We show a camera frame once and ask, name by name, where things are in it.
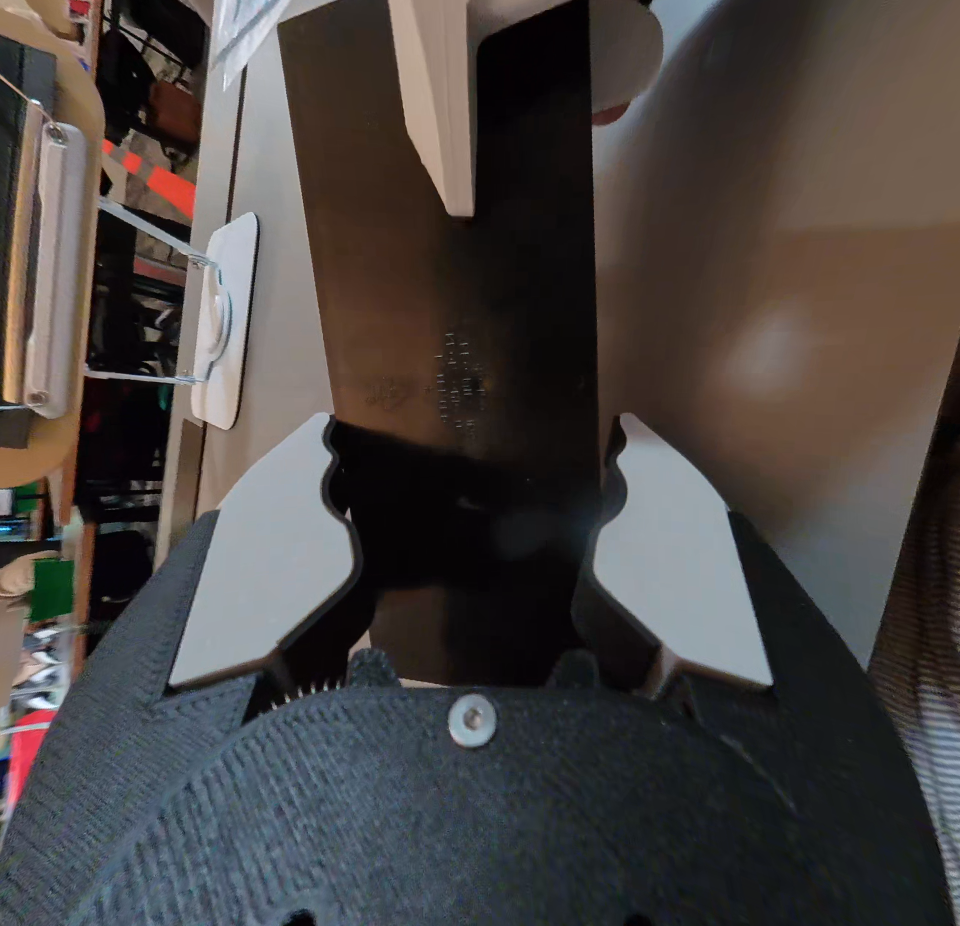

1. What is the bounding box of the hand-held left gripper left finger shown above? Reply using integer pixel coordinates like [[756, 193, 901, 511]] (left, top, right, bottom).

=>
[[166, 412, 376, 692]]

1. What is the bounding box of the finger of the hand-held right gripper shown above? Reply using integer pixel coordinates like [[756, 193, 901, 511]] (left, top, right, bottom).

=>
[[384, 0, 480, 220]]

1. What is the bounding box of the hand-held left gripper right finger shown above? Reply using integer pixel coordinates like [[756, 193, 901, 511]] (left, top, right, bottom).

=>
[[570, 412, 775, 692]]

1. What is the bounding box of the printed paper sheet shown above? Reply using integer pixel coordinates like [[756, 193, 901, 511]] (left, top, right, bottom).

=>
[[210, 0, 320, 91]]

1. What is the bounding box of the person's grey hoodie torso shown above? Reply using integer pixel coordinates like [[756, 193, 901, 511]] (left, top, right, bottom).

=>
[[866, 326, 960, 926]]

